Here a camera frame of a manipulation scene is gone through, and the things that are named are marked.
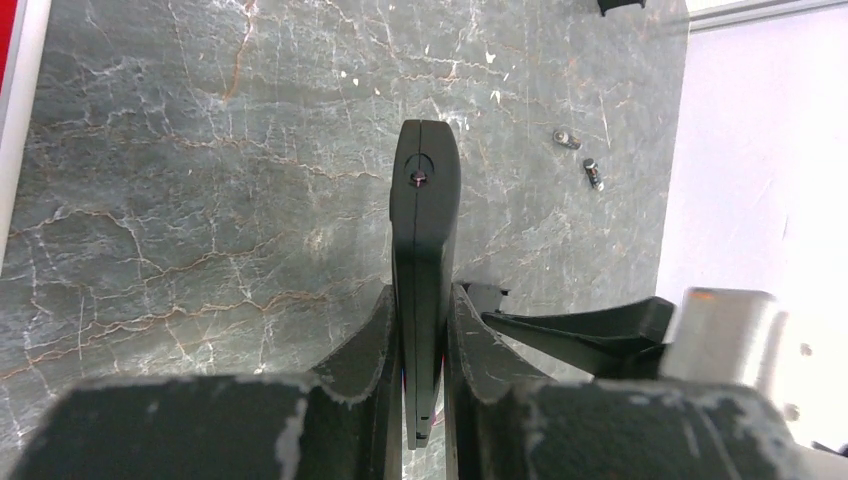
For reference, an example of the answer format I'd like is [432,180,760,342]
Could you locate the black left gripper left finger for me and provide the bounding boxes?
[11,287,402,479]

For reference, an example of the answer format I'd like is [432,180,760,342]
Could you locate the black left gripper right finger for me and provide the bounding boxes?
[445,285,805,479]

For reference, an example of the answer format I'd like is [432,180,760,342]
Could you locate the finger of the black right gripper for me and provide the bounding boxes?
[482,297,675,379]

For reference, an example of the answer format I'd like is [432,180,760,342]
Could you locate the black orange AAA battery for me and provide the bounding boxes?
[552,129,582,150]
[583,158,604,191]

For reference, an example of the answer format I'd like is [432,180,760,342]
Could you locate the aluminium frame rail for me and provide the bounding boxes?
[685,0,847,33]

